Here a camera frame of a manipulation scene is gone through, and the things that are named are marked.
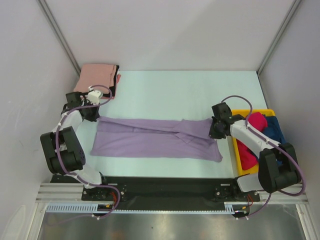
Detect red t shirt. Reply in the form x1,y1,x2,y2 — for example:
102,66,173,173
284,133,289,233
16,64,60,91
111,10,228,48
236,112,268,171

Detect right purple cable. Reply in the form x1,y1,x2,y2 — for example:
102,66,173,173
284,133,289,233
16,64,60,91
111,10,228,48
221,94,307,221

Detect corner aluminium post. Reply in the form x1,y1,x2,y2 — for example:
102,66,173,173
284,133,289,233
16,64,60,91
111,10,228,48
256,0,303,77
36,0,81,76

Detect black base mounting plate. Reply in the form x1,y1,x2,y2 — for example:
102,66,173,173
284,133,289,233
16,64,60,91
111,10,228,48
51,174,261,211

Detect purple t shirt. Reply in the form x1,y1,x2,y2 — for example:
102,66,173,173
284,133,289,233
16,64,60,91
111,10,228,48
90,117,223,163

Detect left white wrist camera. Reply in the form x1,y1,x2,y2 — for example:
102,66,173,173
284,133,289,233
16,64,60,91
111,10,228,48
86,86,103,105

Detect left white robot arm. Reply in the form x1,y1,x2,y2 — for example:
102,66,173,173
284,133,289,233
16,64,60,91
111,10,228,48
40,90,111,200

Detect aluminium frame rail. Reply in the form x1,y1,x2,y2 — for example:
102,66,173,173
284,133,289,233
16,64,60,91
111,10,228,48
35,183,83,203

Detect yellow plastic bin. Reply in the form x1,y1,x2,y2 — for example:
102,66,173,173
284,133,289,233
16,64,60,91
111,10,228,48
232,109,276,176

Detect navy blue t shirt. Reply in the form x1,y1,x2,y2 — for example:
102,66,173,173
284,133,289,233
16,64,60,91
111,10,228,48
249,112,287,144

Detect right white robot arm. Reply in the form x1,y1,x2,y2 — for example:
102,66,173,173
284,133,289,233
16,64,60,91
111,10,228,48
208,102,302,201

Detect right corner aluminium post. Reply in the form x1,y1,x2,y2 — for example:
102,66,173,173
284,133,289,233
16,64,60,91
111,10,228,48
256,0,303,77

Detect folded pink t shirt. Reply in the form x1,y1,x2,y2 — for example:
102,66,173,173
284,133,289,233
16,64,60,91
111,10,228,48
73,63,115,93

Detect slotted cable duct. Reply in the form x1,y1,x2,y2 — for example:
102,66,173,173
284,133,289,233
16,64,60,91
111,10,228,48
46,203,249,215

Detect left corner aluminium post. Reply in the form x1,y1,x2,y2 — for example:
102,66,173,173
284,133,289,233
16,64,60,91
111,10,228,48
36,0,81,76

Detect folded black t shirt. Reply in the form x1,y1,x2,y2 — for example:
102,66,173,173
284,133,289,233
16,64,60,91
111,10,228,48
102,65,120,99

